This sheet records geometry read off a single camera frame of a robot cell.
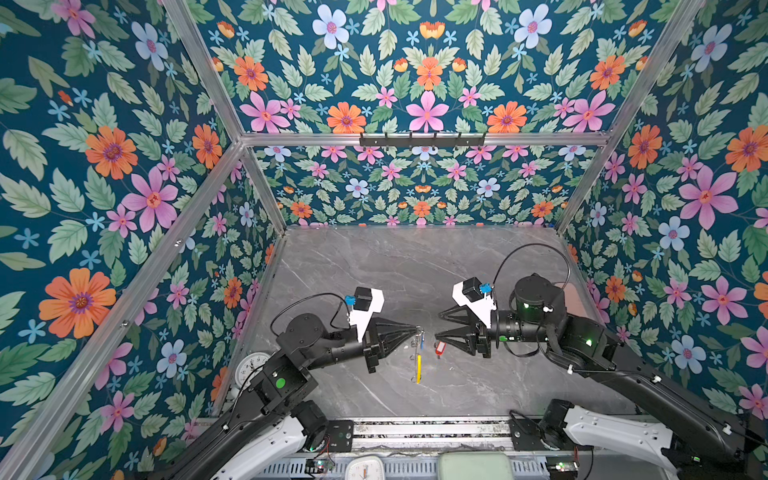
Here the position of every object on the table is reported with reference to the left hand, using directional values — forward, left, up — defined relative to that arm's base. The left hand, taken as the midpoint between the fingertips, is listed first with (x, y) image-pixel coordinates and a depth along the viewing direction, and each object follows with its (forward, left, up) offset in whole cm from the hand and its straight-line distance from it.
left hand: (417, 333), depth 51 cm
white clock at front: (-17, +12, -35) cm, 41 cm away
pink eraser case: (+24, -56, -37) cm, 72 cm away
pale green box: (-18, -13, -35) cm, 41 cm away
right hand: (+4, -5, -4) cm, 8 cm away
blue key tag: (+13, -4, -38) cm, 40 cm away
